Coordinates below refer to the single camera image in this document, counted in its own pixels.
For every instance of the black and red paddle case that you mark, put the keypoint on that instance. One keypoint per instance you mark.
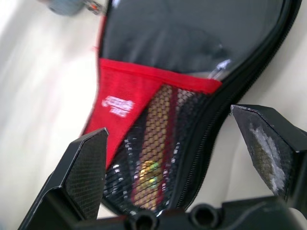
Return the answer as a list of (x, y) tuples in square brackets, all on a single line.
[(120, 95)]

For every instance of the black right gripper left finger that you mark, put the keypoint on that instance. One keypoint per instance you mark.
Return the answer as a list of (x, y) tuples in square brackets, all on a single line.
[(79, 172)]

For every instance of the dark object with orange mark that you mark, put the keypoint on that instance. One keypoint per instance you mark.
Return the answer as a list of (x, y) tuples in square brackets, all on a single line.
[(94, 6)]

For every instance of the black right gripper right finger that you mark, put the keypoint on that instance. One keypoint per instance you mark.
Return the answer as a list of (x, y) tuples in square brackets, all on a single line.
[(268, 143)]

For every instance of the grey-blue round object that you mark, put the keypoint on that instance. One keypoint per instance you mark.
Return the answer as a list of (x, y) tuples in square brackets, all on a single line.
[(63, 6)]

